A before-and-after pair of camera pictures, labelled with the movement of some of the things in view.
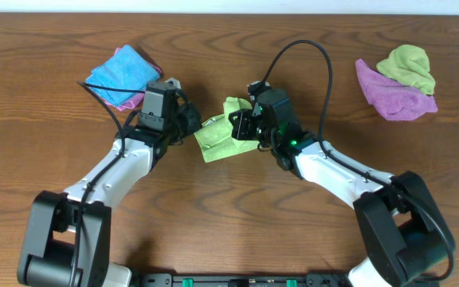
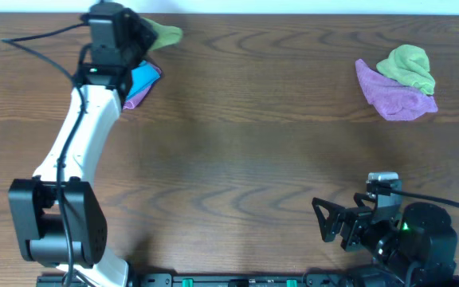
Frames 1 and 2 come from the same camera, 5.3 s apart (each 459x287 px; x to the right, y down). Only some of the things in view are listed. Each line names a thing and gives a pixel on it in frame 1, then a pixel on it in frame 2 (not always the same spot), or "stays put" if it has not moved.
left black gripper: x=190 y=112 to x=141 y=31
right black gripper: x=244 y=116 to x=357 y=219
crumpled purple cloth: x=394 y=100 stays put
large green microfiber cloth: x=215 y=137 to x=165 y=36
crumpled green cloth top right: x=409 y=64 stays put
